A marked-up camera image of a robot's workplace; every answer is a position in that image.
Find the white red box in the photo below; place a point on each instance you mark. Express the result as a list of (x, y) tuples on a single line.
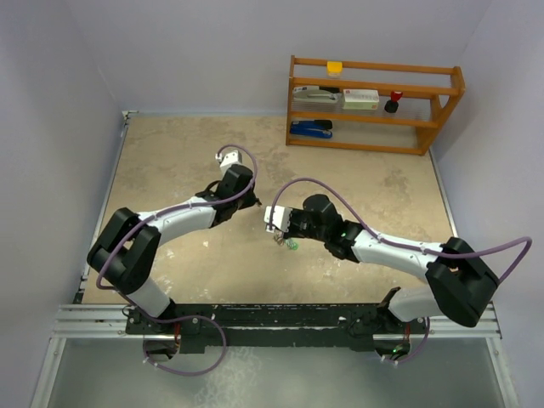
[(360, 99)]

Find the black red bottle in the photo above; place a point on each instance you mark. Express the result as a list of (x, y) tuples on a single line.
[(392, 105)]

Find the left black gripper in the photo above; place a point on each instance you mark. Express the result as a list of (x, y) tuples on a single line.
[(250, 201)]

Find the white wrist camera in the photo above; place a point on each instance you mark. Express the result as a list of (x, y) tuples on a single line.
[(226, 161), (277, 219)]

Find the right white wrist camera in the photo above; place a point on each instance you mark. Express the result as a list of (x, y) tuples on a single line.
[(277, 219)]

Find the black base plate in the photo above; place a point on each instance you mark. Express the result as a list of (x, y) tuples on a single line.
[(356, 326)]

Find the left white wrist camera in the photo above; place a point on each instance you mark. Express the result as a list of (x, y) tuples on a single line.
[(226, 161)]

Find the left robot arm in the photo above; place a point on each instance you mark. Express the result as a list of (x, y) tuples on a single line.
[(128, 243)]

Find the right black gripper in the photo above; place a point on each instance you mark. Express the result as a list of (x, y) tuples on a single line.
[(295, 212)]

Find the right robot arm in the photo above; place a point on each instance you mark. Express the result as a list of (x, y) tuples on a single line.
[(458, 283)]

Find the metal keyring with keys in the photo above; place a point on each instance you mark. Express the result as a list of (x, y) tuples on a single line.
[(280, 239)]

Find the yellow cap container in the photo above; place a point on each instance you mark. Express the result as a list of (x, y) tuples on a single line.
[(334, 69)]

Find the grey stapler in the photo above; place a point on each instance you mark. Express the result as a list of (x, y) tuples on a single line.
[(316, 94)]

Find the green key tag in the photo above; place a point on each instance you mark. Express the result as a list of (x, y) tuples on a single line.
[(292, 245)]

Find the wooden shelf rack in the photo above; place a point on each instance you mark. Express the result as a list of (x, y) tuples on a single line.
[(378, 107)]

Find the blue stapler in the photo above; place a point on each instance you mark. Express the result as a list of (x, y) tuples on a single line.
[(320, 129)]

